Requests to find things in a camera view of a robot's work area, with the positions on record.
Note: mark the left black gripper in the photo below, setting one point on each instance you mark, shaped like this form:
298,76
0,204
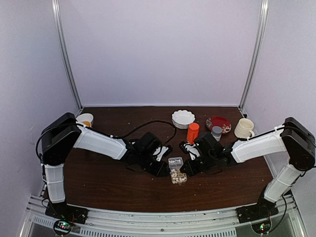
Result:
163,166

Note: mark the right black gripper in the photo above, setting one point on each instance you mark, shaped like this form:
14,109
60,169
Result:
192,171

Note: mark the clear plastic pill organizer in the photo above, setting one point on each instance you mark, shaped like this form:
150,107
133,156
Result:
177,167

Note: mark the orange pill bottle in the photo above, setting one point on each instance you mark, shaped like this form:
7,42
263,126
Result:
193,131

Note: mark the grey capped white orange bottle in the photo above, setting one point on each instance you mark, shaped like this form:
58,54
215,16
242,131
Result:
216,132

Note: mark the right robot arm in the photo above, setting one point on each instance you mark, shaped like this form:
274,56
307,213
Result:
290,137

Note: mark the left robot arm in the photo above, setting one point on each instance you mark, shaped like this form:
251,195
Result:
66,133

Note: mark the small white pills in organizer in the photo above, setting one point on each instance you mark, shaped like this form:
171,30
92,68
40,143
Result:
175,161

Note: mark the beige pills in organizer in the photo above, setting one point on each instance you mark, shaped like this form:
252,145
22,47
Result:
180,179

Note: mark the white fluted bowl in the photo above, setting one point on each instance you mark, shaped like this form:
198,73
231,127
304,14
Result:
181,119

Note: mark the red patterned plate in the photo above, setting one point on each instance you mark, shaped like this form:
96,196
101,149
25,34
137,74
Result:
219,121

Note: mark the cream ceramic mug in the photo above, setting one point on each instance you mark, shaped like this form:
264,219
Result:
244,128

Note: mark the white floral mug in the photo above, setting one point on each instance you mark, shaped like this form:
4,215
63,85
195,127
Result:
87,123

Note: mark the plain white bowl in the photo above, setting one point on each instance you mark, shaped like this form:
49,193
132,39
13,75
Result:
85,117

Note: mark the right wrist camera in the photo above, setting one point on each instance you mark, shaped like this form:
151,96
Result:
190,149

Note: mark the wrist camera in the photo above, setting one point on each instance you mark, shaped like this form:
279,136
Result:
190,149
161,152

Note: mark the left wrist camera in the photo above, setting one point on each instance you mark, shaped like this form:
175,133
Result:
161,152

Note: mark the front aluminium rail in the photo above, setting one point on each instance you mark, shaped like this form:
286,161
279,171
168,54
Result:
211,223

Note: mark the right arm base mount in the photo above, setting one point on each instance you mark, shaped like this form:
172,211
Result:
259,214

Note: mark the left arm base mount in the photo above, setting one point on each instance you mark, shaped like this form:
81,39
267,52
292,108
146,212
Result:
66,216

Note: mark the right aluminium frame post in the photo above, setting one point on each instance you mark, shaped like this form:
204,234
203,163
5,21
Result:
264,11

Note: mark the aluminium frame post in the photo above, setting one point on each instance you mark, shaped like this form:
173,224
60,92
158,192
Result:
64,52
264,11

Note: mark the left aluminium frame post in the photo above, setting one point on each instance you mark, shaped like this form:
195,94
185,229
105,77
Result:
64,52

